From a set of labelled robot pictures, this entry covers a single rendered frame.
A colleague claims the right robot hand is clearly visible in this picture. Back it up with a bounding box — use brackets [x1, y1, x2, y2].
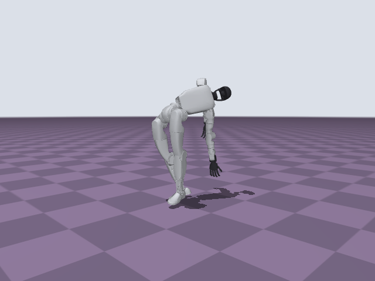
[209, 155, 222, 177]

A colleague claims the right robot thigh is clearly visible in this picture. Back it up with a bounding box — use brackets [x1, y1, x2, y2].
[152, 116, 174, 165]

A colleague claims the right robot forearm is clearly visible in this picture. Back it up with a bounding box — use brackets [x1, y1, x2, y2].
[206, 133, 216, 160]

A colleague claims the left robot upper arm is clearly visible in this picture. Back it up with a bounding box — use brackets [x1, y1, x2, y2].
[196, 78, 207, 86]

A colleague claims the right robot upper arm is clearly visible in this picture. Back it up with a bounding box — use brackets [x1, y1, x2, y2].
[204, 108, 216, 139]

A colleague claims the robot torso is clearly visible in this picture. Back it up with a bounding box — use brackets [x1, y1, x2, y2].
[159, 85, 215, 123]

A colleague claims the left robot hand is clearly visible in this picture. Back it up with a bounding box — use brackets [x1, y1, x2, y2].
[201, 122, 206, 138]

